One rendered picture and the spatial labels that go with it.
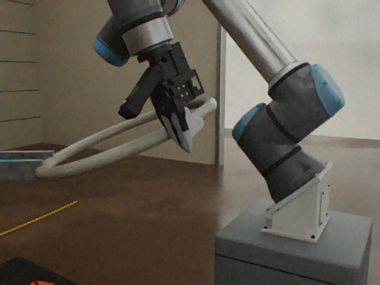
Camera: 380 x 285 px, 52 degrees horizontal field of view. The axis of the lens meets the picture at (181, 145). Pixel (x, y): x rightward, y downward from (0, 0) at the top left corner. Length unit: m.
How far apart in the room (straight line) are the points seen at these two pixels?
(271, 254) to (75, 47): 6.24
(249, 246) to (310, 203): 0.21
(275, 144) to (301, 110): 0.13
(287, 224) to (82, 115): 6.07
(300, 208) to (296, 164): 0.13
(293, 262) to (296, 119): 0.39
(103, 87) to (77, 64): 0.68
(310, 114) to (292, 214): 0.29
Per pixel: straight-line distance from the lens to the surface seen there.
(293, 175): 1.18
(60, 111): 7.42
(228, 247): 1.19
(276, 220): 1.21
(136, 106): 0.71
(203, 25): 5.65
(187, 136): 0.76
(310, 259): 1.12
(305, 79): 1.16
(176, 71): 0.77
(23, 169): 1.03
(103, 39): 0.92
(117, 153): 0.79
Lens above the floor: 1.32
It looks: 11 degrees down
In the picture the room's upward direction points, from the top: straight up
